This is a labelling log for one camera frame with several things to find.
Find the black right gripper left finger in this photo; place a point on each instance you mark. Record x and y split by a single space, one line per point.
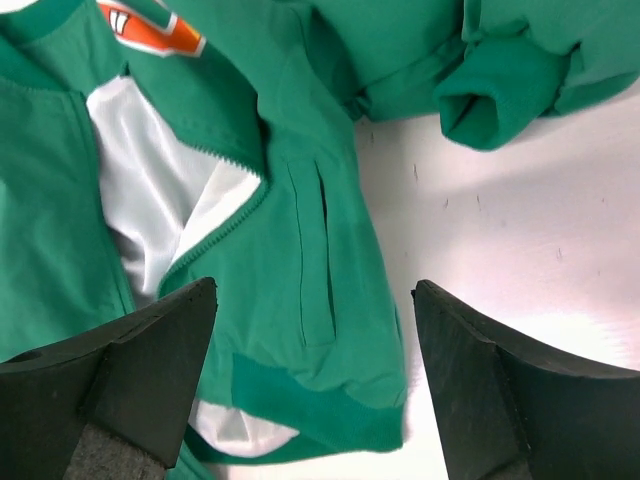
111 403

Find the green zip-up jacket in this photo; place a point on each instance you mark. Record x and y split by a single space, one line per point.
146 144

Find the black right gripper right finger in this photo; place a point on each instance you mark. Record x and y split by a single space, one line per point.
509 406

